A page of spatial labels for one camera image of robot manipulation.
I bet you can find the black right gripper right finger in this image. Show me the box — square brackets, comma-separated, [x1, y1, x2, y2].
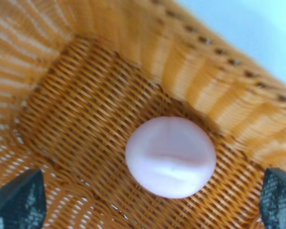
[259, 168, 286, 229]

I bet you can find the orange woven wicker basket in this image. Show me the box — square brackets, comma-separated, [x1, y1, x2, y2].
[0, 0, 286, 229]

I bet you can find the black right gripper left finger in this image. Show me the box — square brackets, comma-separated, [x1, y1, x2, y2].
[0, 169, 47, 229]

